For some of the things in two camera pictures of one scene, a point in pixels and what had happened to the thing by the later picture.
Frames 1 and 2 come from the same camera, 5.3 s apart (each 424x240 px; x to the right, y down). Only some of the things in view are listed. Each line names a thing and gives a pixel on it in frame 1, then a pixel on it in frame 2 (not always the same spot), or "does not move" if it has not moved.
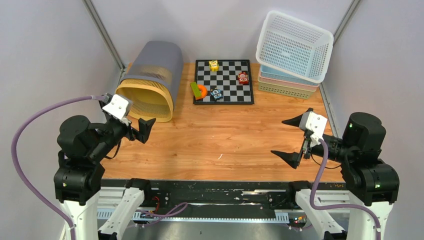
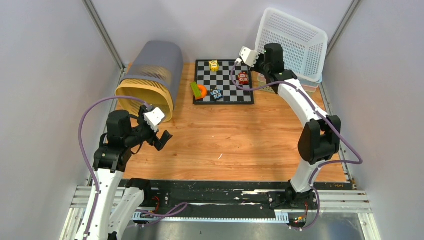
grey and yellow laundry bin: [153, 80] does not move
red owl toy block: [243, 77] does not move
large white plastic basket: [290, 44] does not move
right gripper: [292, 158] -> [261, 57]
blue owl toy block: [216, 93] does not move
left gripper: [144, 127] -> [159, 143]
